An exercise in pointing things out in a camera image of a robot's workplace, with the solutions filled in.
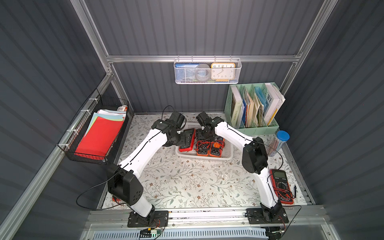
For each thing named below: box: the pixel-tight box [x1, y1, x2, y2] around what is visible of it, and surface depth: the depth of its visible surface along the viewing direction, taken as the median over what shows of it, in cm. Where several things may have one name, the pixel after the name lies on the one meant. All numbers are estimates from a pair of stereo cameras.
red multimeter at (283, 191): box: [269, 169, 295, 205], surface depth 82 cm
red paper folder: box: [74, 116, 124, 160], surface depth 74 cm
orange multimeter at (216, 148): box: [209, 140, 225, 158], surface depth 96 cm
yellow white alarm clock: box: [211, 62, 236, 82], surface depth 90 cm
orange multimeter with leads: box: [195, 140, 211, 157], surface depth 93 cm
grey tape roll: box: [195, 63, 211, 81], surface depth 90 cm
